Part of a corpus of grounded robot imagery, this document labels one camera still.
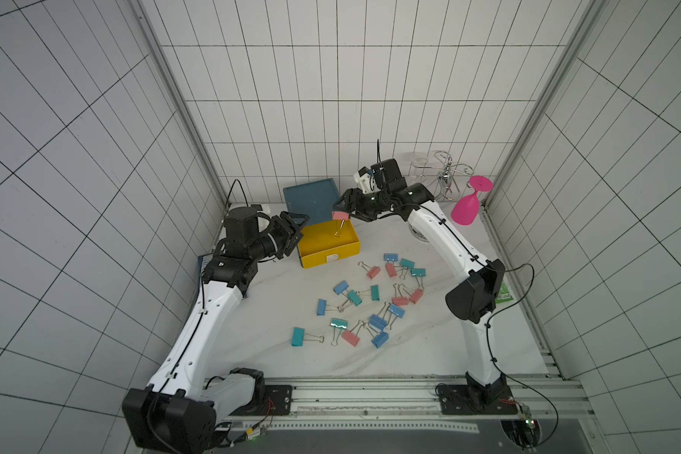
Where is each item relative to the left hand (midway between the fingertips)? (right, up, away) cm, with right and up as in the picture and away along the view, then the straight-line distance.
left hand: (306, 228), depth 72 cm
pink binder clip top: (+21, -15, +26) cm, 36 cm away
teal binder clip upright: (+21, -22, +22) cm, 37 cm away
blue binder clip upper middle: (+9, -21, +24) cm, 33 cm away
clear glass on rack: (+36, +22, +23) cm, 48 cm away
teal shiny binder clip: (+8, -30, +13) cm, 34 cm away
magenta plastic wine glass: (+52, +6, +22) cm, 56 cm away
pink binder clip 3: (+34, -23, +20) cm, 46 cm away
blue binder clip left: (+3, -26, +18) cm, 31 cm away
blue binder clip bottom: (+21, -34, +11) cm, 41 cm away
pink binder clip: (+27, -15, +26) cm, 41 cm away
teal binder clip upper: (+32, -13, +29) cm, 45 cm away
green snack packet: (+42, -13, -16) cm, 47 cm away
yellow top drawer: (+5, -4, +14) cm, 16 cm away
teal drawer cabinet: (0, +9, +20) cm, 22 cm away
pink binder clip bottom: (+12, -33, +12) cm, 37 cm away
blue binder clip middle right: (+26, -27, +16) cm, 41 cm away
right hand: (+5, +5, +8) cm, 10 cm away
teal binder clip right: (+37, -16, +28) cm, 49 cm away
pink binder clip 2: (+29, -24, +21) cm, 43 cm away
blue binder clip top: (+27, -11, +29) cm, 42 cm away
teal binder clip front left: (-3, -33, +12) cm, 35 cm away
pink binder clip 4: (+9, +4, +8) cm, 13 cm away
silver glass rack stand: (+43, +17, +18) cm, 50 cm away
